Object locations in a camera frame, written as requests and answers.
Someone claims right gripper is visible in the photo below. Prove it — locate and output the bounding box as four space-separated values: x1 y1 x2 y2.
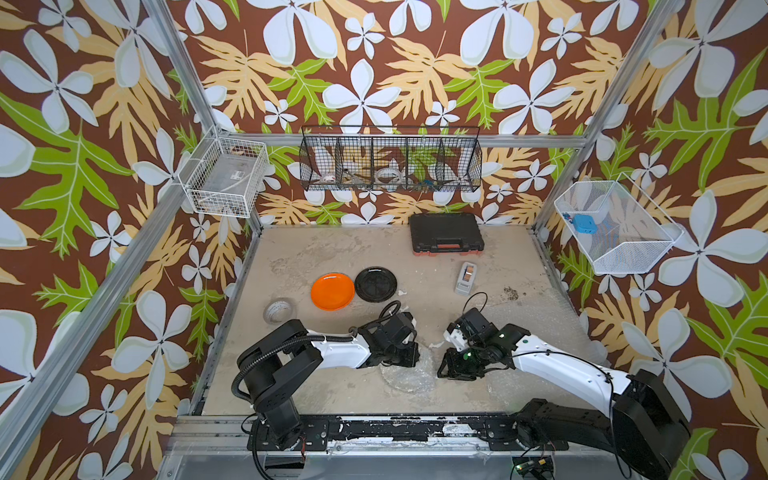
430 341 487 380

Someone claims white wire basket left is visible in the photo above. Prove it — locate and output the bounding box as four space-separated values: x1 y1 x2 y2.
179 127 270 219

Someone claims white wire basket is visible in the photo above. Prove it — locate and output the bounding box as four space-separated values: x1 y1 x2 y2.
179 127 270 219
554 174 684 276

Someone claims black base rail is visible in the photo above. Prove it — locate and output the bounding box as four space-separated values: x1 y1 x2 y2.
245 412 571 454

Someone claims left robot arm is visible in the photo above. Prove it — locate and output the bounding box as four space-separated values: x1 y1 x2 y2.
231 302 420 450

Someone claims black plate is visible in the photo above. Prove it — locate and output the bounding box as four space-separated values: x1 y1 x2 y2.
354 266 398 303

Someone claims clear bubble wrap sheet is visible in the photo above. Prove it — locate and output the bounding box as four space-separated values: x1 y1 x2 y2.
379 343 437 394

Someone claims white tape dispenser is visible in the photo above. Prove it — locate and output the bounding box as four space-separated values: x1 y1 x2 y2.
455 262 477 296

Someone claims orange plate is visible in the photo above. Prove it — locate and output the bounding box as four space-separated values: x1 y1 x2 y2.
310 273 355 311

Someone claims black plastic case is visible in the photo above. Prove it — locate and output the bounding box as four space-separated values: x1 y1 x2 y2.
408 213 485 255

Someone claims black wire basket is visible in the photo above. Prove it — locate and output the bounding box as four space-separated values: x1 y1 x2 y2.
296 125 483 192

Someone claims blue object in basket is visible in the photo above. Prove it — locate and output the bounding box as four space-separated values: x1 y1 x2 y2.
571 214 598 235

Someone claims white wire basket right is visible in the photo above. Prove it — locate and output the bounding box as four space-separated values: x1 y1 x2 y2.
554 174 684 276

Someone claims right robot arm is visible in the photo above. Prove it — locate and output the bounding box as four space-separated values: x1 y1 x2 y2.
437 308 691 479

